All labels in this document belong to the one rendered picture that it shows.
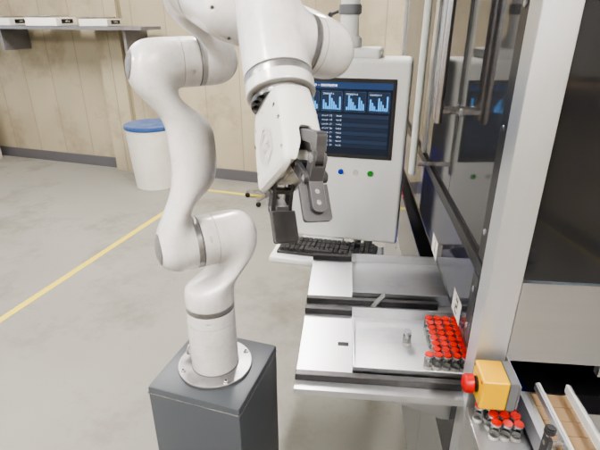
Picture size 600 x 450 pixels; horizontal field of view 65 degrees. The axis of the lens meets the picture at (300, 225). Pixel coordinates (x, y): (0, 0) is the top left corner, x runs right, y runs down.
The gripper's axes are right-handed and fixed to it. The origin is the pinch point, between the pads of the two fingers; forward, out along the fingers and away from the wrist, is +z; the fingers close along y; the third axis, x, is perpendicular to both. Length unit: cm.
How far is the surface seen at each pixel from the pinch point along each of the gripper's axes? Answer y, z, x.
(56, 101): -521, -303, -59
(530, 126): -6, -18, 49
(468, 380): -35, 25, 48
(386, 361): -63, 21, 47
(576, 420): -30, 37, 69
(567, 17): 5, -31, 49
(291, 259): -126, -19, 51
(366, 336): -71, 14, 47
